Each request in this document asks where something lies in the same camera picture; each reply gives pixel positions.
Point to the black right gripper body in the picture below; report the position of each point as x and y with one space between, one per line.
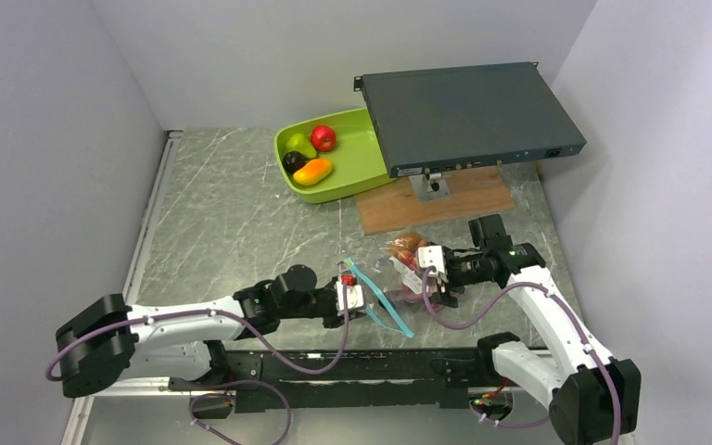
460 272

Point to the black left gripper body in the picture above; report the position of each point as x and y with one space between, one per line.
320 306

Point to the clear zip top bag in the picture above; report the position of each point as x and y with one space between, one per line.
392 291

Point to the orange fake fruit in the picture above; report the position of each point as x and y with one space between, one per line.
313 172

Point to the dark purple fake fruit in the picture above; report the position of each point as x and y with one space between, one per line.
293 161

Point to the red fake apple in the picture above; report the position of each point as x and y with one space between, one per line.
323 138

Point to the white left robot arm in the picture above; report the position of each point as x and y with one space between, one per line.
111 341

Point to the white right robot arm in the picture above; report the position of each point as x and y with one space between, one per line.
589 394

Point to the red fake lychee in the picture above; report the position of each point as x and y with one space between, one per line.
403 254

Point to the wooden board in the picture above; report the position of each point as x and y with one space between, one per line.
465 193

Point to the lime green plastic tub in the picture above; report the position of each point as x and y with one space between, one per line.
357 161

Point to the dark grey rack device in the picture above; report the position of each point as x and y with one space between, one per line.
448 119

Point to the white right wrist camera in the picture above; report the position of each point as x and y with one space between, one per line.
431 256

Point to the metal stand base plate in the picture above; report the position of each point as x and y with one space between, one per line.
430 186

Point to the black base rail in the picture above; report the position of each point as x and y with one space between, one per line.
447 378

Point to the aluminium frame rail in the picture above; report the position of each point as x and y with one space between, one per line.
82 407

